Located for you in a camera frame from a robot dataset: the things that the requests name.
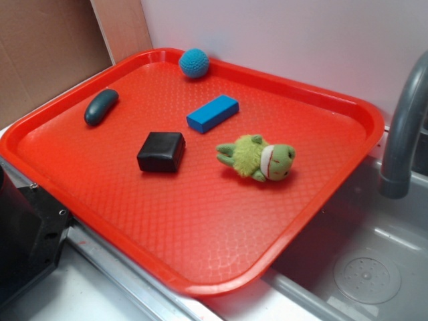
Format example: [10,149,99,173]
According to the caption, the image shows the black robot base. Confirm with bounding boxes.
[1,169,71,308]

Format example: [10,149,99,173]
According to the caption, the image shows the red plastic tray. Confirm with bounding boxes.
[1,49,384,297]

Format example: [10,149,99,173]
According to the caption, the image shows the green plush frog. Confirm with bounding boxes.
[216,134,296,182]

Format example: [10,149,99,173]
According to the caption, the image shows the black square box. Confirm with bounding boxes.
[137,132,186,173]

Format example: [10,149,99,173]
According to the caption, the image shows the blue rectangular block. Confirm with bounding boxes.
[186,95,239,134]

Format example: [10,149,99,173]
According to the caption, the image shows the teal crocheted ball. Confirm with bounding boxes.
[179,48,210,79]

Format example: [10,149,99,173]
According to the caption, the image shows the dark teal oblong object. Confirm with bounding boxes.
[84,88,119,126]

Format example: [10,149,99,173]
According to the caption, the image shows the grey plastic sink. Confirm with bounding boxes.
[205,141,427,320]

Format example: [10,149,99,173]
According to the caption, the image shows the grey sink faucet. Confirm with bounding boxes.
[379,53,427,199]

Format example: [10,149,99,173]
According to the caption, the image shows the sink drain cover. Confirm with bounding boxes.
[333,254,401,304]

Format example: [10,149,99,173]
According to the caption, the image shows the brown cardboard panel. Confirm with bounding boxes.
[1,1,152,128]

